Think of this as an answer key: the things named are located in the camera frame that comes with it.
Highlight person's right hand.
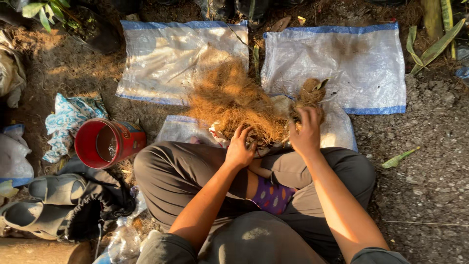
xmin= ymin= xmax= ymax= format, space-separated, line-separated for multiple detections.
xmin=288 ymin=106 xmax=325 ymax=158

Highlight person's left hand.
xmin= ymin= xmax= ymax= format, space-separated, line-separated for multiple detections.
xmin=224 ymin=124 xmax=258 ymax=169

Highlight fibre-wrapped plant root ball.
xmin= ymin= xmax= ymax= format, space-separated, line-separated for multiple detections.
xmin=291 ymin=76 xmax=335 ymax=127

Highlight heap of brown coconut fibre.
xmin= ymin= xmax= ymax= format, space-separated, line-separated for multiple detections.
xmin=185 ymin=48 xmax=294 ymax=145

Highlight white red crumpled wrapper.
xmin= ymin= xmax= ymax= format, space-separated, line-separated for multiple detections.
xmin=208 ymin=122 xmax=231 ymax=148

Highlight white woven sack blue-edged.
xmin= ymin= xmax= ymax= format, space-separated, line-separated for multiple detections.
xmin=155 ymin=95 xmax=358 ymax=152
xmin=260 ymin=22 xmax=407 ymax=115
xmin=116 ymin=20 xmax=250 ymax=106

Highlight purple spotted sock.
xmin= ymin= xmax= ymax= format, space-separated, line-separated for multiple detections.
xmin=251 ymin=176 xmax=298 ymax=216

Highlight person's grey-brown trousers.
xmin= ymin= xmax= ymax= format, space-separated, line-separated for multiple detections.
xmin=133 ymin=141 xmax=377 ymax=262

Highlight person's dark grey shirt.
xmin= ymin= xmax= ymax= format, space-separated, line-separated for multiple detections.
xmin=136 ymin=210 xmax=412 ymax=264

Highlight green fallen leaf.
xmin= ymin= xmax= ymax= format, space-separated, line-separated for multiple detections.
xmin=381 ymin=146 xmax=421 ymax=169

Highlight red tin can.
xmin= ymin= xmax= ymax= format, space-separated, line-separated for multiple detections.
xmin=74 ymin=118 xmax=147 ymax=169

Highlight dry brown leaf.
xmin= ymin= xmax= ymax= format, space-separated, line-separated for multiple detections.
xmin=269 ymin=16 xmax=292 ymax=33

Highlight row of black nursery bags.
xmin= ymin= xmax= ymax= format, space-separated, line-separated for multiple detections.
xmin=110 ymin=0 xmax=407 ymax=23

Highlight clear crumpled plastic bag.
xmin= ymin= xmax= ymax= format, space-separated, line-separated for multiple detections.
xmin=106 ymin=186 xmax=148 ymax=264

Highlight black cloth bag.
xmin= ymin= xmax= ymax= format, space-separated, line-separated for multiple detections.
xmin=56 ymin=155 xmax=137 ymax=243

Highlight long-leaved green plant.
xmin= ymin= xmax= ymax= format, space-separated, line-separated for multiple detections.
xmin=405 ymin=0 xmax=469 ymax=76

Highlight teal white patterned cloth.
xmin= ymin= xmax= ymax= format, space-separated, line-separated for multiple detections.
xmin=42 ymin=93 xmax=109 ymax=164

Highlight black plastic plant pot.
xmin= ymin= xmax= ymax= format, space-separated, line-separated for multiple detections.
xmin=70 ymin=4 xmax=122 ymax=56

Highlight grey rubber sandal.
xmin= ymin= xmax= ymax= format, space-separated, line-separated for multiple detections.
xmin=27 ymin=173 xmax=88 ymax=206
xmin=0 ymin=200 xmax=75 ymax=241

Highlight brown wooden log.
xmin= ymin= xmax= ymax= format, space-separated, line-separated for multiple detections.
xmin=0 ymin=237 xmax=93 ymax=264

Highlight white plastic bag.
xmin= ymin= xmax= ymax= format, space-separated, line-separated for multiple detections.
xmin=0 ymin=124 xmax=34 ymax=188

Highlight small broad-leaved green plant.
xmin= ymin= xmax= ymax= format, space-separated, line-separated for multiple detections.
xmin=21 ymin=0 xmax=72 ymax=33

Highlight beige crumpled sack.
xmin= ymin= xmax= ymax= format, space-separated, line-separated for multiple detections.
xmin=0 ymin=29 xmax=27 ymax=109

